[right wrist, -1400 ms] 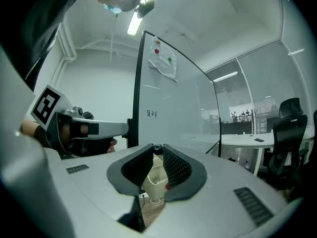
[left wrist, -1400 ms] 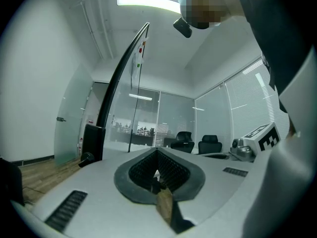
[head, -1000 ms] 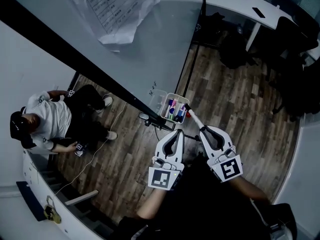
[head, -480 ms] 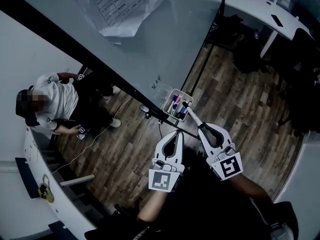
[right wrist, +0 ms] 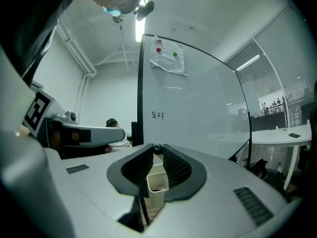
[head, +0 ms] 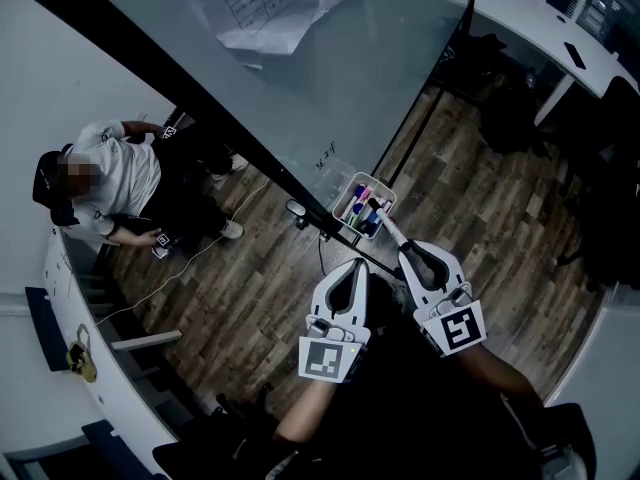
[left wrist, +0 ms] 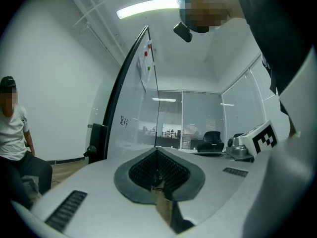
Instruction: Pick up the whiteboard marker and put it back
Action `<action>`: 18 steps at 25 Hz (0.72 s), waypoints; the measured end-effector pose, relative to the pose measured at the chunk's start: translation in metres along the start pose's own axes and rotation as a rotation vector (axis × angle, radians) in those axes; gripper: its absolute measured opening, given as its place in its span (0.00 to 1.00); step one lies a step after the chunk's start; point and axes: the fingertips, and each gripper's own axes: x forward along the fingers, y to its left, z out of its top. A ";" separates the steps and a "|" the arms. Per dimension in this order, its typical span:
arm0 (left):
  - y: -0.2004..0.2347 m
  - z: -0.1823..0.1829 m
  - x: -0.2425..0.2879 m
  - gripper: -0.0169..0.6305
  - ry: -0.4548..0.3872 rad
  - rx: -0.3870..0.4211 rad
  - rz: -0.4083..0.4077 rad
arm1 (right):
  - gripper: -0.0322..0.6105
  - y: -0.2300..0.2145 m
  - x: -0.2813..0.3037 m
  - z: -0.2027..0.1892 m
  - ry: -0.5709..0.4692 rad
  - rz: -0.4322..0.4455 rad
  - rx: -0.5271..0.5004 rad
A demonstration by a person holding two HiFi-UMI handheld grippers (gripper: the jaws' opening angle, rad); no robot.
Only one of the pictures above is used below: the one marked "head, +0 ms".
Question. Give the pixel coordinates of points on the person's left forearm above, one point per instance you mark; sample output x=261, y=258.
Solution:
x=307, y=408

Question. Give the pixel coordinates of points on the dark blue panel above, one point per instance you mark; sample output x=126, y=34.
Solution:
x=115, y=453
x=45, y=328

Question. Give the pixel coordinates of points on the black backpack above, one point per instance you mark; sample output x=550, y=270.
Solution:
x=510, y=103

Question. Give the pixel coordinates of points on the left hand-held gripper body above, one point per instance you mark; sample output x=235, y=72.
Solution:
x=322, y=358

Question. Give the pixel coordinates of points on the white wearable device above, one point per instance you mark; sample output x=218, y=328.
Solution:
x=565, y=463

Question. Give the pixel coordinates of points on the black phone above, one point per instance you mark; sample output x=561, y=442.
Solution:
x=575, y=55

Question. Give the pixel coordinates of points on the crumpled paper sheet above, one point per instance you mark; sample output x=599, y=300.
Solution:
x=280, y=8

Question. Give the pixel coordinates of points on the marker pen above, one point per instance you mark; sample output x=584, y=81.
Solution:
x=392, y=228

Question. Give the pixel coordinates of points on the person's black clothing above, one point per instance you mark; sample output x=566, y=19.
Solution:
x=415, y=418

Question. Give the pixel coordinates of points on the white plastic bin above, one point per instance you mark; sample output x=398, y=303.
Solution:
x=342, y=203

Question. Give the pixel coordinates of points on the bunch of coloured pens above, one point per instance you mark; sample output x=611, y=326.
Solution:
x=359, y=193

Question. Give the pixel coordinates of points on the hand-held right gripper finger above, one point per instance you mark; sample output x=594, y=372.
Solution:
x=454, y=268
x=412, y=283

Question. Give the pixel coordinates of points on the silver metal oblong fitting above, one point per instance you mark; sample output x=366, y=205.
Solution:
x=295, y=208

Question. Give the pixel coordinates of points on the glass whiteboard with black frame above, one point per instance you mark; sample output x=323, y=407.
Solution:
x=325, y=93

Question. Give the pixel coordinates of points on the small yellow bag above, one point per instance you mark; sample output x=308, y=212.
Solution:
x=82, y=363

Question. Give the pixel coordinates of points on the person's right forearm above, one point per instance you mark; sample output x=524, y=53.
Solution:
x=500, y=375

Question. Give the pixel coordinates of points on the long white desk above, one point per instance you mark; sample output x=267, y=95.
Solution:
x=550, y=23

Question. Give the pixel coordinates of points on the curved white desk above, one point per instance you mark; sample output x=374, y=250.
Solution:
x=57, y=263

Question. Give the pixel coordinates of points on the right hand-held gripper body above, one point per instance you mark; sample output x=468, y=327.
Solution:
x=460, y=328

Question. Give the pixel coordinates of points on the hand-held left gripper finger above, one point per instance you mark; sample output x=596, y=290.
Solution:
x=322, y=288
x=363, y=303

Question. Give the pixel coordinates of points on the black office chair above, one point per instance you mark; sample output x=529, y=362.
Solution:
x=210, y=443
x=600, y=218
x=620, y=103

